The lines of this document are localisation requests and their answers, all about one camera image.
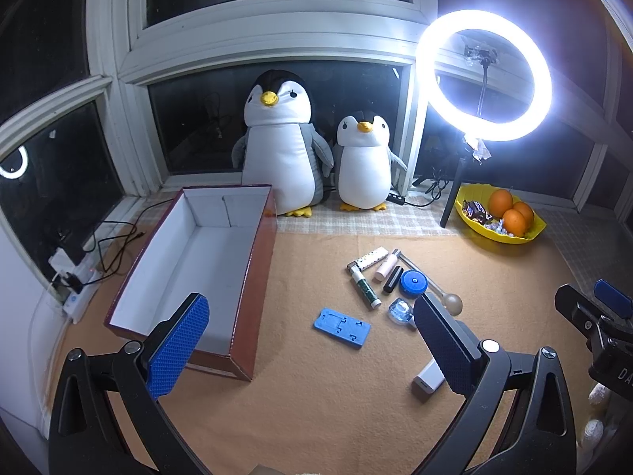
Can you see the orange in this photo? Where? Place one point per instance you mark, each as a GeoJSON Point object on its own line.
{"type": "Point", "coordinates": [526, 211]}
{"type": "Point", "coordinates": [514, 222]}
{"type": "Point", "coordinates": [499, 202]}

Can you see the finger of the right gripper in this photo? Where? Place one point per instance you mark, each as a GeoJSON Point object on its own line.
{"type": "Point", "coordinates": [577, 309]}
{"type": "Point", "coordinates": [615, 300]}

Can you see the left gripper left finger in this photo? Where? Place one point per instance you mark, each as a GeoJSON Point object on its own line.
{"type": "Point", "coordinates": [85, 436]}

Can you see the white patterned tube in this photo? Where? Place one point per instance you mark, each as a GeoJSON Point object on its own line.
{"type": "Point", "coordinates": [370, 259]}

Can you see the red box white interior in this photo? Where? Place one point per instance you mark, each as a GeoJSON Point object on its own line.
{"type": "Point", "coordinates": [216, 241]}

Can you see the white power strip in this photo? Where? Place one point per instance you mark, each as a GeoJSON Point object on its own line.
{"type": "Point", "coordinates": [76, 282]}

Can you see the orange front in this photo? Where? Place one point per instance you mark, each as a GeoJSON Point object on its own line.
{"type": "Point", "coordinates": [514, 222]}

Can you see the black cylinder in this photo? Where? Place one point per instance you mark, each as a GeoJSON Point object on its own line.
{"type": "Point", "coordinates": [393, 279]}

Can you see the ring light stand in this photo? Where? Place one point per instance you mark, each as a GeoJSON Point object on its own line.
{"type": "Point", "coordinates": [485, 57]}

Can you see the clear blue glass bottle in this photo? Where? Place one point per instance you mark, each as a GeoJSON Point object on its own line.
{"type": "Point", "coordinates": [401, 313]}

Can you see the blue round tape measure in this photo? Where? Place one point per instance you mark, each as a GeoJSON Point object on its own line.
{"type": "Point", "coordinates": [412, 283]}

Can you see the green white tube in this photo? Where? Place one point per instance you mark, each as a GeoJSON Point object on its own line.
{"type": "Point", "coordinates": [363, 286]}

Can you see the black extension socket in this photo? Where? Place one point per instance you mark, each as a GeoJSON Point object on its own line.
{"type": "Point", "coordinates": [397, 199]}

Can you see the pink lotion bottle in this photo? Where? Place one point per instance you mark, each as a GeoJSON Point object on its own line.
{"type": "Point", "coordinates": [386, 267]}

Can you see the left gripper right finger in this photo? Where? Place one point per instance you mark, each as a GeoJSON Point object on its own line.
{"type": "Point", "coordinates": [538, 435]}

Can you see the yellow fruit bowl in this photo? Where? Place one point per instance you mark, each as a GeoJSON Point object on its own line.
{"type": "Point", "coordinates": [481, 192]}

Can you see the orange right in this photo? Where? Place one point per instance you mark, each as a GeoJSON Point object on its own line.
{"type": "Point", "coordinates": [526, 211]}

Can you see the candy wrappers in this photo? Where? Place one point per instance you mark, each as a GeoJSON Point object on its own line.
{"type": "Point", "coordinates": [476, 212]}

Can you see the small penguin plush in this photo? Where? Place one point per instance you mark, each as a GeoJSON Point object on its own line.
{"type": "Point", "coordinates": [364, 161]}

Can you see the large penguin plush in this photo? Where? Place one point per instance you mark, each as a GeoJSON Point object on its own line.
{"type": "Point", "coordinates": [281, 146]}

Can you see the blue phone stand plate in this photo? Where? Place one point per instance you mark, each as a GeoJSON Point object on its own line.
{"type": "Point", "coordinates": [342, 327]}

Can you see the orange left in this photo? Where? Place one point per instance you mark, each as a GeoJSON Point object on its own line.
{"type": "Point", "coordinates": [499, 202]}

